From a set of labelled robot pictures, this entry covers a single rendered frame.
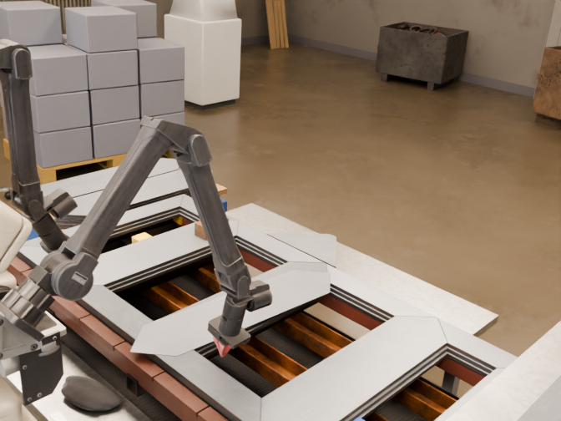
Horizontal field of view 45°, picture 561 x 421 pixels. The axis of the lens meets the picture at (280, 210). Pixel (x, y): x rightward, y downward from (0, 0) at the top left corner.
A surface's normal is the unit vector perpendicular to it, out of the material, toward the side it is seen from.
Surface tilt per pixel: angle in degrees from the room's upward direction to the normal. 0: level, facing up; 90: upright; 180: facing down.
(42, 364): 90
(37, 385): 90
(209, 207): 83
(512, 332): 0
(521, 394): 0
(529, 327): 0
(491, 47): 90
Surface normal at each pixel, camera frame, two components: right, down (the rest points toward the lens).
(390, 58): -0.56, 0.31
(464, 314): 0.06, -0.91
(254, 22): 0.71, 0.32
